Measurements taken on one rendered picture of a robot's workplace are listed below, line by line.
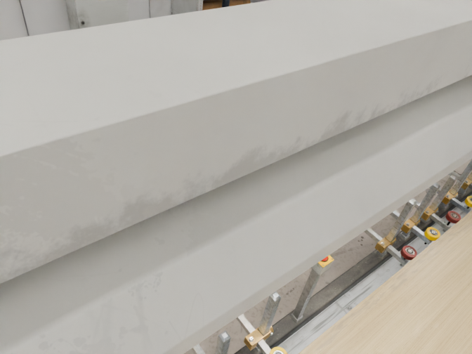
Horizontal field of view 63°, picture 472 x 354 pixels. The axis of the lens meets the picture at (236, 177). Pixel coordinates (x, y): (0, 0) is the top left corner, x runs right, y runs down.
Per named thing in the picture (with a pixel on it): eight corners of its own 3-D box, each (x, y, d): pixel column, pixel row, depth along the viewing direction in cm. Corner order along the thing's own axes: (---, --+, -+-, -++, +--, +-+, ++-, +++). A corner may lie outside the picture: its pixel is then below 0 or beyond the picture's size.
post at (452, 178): (416, 226, 267) (450, 175, 235) (419, 224, 269) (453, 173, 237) (421, 230, 265) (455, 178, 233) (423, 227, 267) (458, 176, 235)
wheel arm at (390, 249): (345, 218, 243) (347, 213, 240) (348, 215, 245) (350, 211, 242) (403, 266, 219) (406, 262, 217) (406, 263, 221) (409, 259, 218)
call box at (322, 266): (307, 265, 170) (311, 255, 164) (317, 258, 173) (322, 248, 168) (318, 277, 166) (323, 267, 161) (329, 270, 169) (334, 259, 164)
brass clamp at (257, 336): (242, 341, 176) (244, 336, 172) (265, 324, 182) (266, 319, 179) (251, 352, 172) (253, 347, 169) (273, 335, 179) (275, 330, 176)
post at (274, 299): (252, 346, 187) (270, 293, 155) (258, 342, 189) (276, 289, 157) (257, 352, 185) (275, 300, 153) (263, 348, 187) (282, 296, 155)
